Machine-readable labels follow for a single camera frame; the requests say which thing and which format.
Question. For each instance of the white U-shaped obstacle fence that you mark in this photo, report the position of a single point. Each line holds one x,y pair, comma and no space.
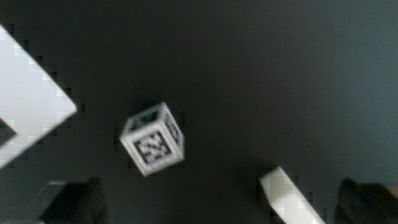
286,199

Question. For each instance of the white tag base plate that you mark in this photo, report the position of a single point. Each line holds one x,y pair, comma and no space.
36,106

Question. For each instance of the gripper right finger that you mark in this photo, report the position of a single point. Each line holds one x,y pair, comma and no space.
366,204

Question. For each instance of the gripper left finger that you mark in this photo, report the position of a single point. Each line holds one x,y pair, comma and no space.
68,204

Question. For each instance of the white tagged cube nut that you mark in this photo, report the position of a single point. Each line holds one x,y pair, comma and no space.
153,139

